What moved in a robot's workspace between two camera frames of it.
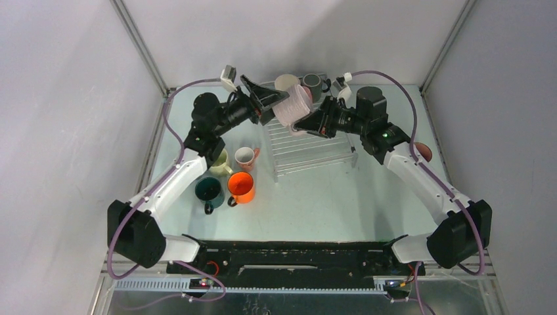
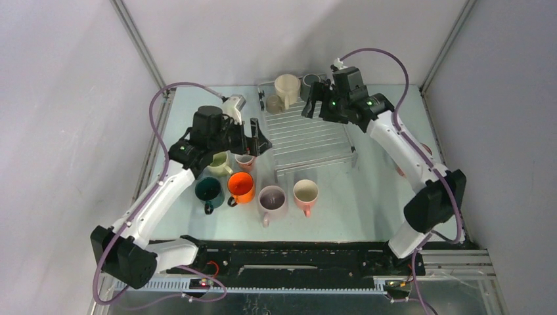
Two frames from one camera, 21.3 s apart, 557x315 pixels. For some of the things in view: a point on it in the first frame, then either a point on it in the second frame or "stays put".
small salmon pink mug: (245, 157) stays put
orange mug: (240, 184) stays put
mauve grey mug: (296, 105) → (272, 201)
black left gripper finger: (265, 98) → (260, 142)
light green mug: (219, 168) stays put
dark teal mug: (210, 190) stays put
